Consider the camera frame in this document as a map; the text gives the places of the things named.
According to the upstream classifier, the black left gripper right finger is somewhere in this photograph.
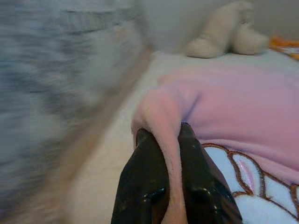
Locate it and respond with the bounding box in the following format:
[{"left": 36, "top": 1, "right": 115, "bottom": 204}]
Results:
[{"left": 177, "top": 122, "right": 243, "bottom": 224}]

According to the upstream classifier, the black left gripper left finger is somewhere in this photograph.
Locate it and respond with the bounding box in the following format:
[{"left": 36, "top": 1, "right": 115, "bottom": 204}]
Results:
[{"left": 111, "top": 129, "right": 171, "bottom": 224}]

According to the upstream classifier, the white bed sheet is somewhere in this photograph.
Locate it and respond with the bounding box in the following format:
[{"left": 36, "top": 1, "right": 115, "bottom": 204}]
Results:
[{"left": 70, "top": 49, "right": 299, "bottom": 224}]

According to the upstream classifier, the grey patterned headboard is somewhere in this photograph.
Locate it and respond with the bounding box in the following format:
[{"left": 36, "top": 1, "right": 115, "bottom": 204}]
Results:
[{"left": 0, "top": 0, "right": 152, "bottom": 224}]

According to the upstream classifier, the white plush toy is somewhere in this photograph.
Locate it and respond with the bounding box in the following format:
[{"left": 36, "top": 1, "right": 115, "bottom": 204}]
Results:
[{"left": 185, "top": 1, "right": 271, "bottom": 58}]

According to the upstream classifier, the yellow egg print duvet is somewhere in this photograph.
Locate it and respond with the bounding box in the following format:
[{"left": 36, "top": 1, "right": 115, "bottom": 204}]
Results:
[{"left": 268, "top": 35, "right": 299, "bottom": 60}]

